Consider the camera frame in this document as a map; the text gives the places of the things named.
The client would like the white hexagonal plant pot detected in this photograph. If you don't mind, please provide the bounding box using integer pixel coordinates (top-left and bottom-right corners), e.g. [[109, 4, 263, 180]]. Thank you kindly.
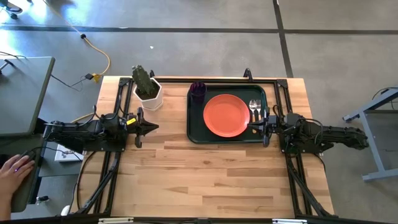
[[132, 77, 164, 111]]

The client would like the dark green plastic tray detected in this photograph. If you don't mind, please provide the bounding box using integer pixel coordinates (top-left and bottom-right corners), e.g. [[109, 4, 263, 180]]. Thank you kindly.
[[186, 83, 272, 144]]

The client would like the dark desk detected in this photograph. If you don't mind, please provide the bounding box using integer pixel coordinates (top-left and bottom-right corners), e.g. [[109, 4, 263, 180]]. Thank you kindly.
[[0, 133, 48, 214]]

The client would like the green cactus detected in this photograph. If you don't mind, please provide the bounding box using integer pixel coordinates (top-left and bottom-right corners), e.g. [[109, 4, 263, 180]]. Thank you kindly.
[[131, 64, 158, 97]]

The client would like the grey desk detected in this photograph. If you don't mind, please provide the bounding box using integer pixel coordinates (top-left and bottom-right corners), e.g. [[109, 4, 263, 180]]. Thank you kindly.
[[0, 56, 56, 138]]

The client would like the orange plate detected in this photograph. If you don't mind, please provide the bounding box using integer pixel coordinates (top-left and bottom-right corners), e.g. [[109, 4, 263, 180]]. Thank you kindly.
[[203, 93, 251, 138]]

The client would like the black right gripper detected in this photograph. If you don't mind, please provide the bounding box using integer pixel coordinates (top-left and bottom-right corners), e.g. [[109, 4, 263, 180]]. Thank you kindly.
[[248, 107, 282, 147]]

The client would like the purple plastic cup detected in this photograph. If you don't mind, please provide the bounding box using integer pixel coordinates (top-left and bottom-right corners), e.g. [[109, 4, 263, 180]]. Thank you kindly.
[[189, 81, 208, 106]]

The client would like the silver metal bracket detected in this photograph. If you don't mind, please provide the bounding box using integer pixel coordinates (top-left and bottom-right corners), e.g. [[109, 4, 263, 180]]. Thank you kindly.
[[272, 218, 308, 224], [98, 217, 135, 224]]

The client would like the black slanted bar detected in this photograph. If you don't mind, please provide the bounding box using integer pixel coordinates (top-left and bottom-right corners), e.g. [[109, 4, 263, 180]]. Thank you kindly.
[[34, 117, 47, 135]]

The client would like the grey metal table frame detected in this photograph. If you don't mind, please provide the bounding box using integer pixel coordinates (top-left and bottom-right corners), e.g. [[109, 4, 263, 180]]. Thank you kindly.
[[343, 86, 398, 182]]

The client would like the person's forearm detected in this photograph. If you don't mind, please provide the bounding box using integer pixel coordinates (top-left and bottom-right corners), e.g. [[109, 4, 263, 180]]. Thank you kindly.
[[0, 194, 12, 215]]

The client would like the black floor cable with adapter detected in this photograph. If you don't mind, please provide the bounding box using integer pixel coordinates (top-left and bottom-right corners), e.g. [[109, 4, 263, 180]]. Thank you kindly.
[[50, 73, 94, 93]]

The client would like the black desk stand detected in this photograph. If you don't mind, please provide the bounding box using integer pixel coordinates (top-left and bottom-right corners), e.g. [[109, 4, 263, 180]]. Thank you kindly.
[[0, 58, 15, 75]]

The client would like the yellow extension cable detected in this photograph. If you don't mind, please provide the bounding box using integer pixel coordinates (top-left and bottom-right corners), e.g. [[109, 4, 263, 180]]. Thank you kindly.
[[42, 0, 112, 83]]

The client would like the white printed box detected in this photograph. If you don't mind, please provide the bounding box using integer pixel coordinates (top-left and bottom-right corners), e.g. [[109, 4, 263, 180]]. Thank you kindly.
[[54, 144, 85, 163]]

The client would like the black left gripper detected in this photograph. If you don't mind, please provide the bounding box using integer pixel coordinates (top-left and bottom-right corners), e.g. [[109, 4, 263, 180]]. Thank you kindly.
[[126, 107, 160, 149]]

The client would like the person's hand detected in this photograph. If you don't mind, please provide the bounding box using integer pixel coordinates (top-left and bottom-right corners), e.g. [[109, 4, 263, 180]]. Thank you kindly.
[[0, 154, 35, 198]]

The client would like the black aluminium table frame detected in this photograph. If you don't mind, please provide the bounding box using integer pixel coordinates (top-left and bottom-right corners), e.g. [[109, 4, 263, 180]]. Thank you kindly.
[[71, 76, 335, 218]]

